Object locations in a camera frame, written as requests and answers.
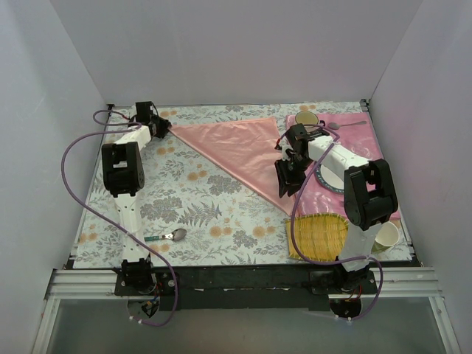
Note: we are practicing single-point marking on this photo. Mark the pink floral placemat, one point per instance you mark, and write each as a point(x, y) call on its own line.
point(360, 140)

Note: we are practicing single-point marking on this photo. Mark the green handled metal spoon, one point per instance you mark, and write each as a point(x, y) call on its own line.
point(175, 236)

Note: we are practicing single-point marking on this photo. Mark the yellow green mug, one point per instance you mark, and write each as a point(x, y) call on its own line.
point(387, 237)

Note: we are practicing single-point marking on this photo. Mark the peach satin napkin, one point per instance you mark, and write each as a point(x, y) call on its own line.
point(245, 149)

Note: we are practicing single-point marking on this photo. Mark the aluminium frame rail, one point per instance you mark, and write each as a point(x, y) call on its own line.
point(398, 282)

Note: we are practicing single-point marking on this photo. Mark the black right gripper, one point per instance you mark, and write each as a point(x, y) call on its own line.
point(289, 167)

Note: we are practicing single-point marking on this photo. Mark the white plate green rim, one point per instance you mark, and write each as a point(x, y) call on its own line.
point(329, 180)

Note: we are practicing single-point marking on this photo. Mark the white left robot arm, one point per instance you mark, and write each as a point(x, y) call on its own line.
point(124, 178)

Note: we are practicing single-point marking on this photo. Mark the small silver spoon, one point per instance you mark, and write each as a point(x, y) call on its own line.
point(335, 126)

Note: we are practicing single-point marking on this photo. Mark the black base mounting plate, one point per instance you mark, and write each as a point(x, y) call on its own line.
point(234, 287)

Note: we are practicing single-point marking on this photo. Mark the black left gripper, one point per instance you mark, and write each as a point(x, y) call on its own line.
point(162, 125)

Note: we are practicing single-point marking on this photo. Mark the yellow bamboo tray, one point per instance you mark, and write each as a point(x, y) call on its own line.
point(320, 237)

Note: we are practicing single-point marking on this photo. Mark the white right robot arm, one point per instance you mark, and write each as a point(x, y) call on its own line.
point(369, 197)

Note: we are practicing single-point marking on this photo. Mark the floral patterned tablecloth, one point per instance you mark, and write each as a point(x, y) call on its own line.
point(227, 223)

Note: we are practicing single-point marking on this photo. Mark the white mug black rim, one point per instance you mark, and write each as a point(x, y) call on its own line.
point(308, 118)

